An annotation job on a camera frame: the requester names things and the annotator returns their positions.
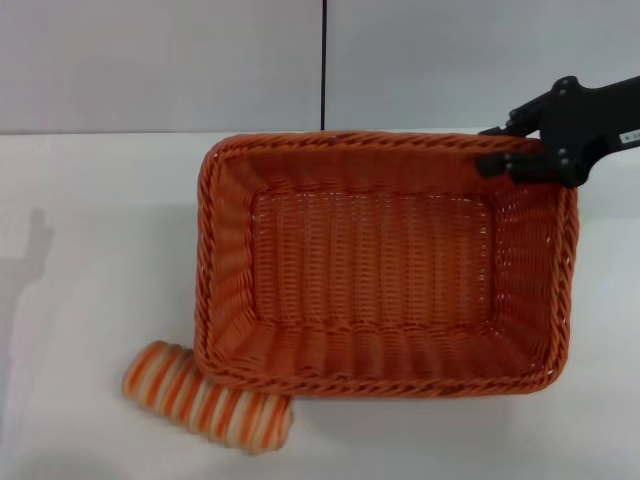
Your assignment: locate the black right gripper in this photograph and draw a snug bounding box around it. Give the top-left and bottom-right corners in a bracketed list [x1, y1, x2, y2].
[474, 74, 640, 190]

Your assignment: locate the orange woven plastic basket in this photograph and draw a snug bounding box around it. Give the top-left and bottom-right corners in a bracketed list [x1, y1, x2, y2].
[192, 130, 582, 402]

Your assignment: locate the striped orange white bread loaf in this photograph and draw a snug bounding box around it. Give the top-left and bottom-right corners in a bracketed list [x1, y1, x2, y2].
[122, 339, 294, 457]

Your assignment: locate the thin black vertical wall strip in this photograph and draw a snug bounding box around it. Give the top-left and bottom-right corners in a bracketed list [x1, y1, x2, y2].
[319, 0, 329, 133]

